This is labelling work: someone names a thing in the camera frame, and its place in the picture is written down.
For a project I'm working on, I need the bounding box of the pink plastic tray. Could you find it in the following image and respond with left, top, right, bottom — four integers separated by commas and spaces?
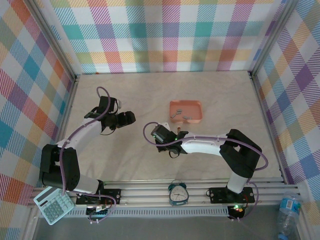
169, 99, 203, 125

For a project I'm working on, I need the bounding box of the teal alarm clock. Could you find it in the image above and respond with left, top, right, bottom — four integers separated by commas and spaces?
167, 179, 190, 207

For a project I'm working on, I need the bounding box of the mint green calculator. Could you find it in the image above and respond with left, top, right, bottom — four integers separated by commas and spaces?
33, 182, 75, 226

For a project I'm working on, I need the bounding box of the clear plastic water bottle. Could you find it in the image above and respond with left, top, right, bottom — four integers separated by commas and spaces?
276, 191, 303, 240

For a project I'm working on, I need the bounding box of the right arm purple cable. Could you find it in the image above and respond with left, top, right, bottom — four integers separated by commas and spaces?
142, 121, 270, 222

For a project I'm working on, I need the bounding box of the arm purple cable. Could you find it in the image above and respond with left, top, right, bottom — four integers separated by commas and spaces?
142, 121, 270, 222
59, 86, 118, 225

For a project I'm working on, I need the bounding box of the aluminium side rail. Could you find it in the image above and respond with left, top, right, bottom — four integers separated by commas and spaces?
44, 74, 81, 187
248, 71, 288, 185

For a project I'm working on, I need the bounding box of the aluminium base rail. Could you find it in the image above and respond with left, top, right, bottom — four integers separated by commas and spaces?
29, 177, 300, 207

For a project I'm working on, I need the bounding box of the white slotted cable duct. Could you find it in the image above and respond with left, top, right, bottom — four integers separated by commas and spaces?
67, 206, 230, 218

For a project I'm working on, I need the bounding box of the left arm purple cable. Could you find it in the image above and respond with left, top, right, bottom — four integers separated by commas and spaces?
59, 86, 118, 225

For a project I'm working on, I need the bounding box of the aluminium frame post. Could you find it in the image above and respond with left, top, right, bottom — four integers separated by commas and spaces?
29, 0, 81, 83
248, 0, 297, 76

